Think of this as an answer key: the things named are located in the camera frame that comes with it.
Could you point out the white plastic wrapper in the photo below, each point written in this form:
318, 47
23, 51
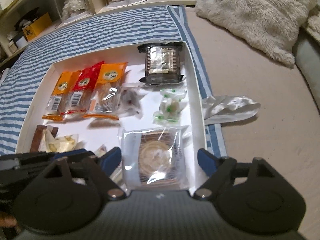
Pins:
226, 109

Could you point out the yellow storage box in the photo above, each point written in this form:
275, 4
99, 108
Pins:
38, 26

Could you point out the small clear dark candy packet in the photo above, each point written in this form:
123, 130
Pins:
130, 100

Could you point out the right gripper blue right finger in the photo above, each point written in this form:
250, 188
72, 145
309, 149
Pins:
219, 172

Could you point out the orange snack packet with sticks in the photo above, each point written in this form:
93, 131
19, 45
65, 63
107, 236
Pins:
105, 99

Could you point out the black gold snack packet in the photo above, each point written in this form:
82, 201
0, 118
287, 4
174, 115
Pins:
162, 63

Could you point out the blue white striped blanket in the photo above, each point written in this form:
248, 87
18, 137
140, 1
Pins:
164, 22

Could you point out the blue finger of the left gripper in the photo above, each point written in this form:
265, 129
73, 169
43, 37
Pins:
75, 155

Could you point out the orange snack packet with barcode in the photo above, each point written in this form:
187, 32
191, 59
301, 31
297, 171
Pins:
58, 99

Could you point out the fluffy white pillow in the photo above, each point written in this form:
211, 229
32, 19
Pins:
271, 26

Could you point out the clear white pastry packet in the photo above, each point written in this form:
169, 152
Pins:
154, 158

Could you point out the white doll display case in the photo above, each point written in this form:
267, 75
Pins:
71, 10

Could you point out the clear green white candy packet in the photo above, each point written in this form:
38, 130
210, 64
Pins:
170, 106

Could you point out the white cardboard box tray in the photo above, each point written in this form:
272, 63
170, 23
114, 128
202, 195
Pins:
94, 132

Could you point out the cream yellow snack packet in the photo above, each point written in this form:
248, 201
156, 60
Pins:
61, 144

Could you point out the brown chocolate snack packet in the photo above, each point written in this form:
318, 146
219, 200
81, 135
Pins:
38, 143

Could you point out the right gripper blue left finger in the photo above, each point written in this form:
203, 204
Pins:
99, 169

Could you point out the small brown jar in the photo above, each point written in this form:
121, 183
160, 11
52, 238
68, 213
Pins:
12, 47

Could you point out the red snack packet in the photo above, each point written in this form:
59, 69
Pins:
79, 96

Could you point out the white cylindrical cup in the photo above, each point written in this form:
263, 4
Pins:
21, 42

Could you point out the person right hand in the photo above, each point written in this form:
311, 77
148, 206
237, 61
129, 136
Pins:
7, 221

